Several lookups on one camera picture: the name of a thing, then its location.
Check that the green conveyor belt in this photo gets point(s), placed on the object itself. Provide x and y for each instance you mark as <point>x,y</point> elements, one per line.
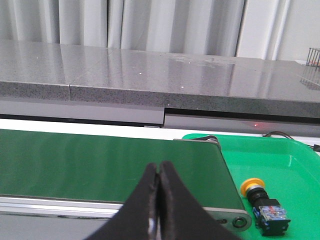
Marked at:
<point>91,176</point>

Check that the white curtain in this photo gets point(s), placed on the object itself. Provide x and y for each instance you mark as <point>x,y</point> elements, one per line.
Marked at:
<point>263,29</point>

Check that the grey stone counter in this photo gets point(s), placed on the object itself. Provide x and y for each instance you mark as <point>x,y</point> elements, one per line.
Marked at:
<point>95,85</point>

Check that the wire rack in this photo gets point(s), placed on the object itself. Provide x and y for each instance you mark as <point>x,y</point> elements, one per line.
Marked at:
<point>313,57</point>

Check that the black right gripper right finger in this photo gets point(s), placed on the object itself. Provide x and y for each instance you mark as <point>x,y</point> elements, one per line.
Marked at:
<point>180,214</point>

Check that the yellow push button switch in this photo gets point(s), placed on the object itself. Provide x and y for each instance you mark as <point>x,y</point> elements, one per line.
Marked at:
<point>270,217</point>

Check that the green plastic tray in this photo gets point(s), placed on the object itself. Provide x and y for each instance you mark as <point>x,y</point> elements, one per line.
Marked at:
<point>291,172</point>

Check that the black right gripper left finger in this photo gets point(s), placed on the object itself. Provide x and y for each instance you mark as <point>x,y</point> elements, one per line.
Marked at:
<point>137,219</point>

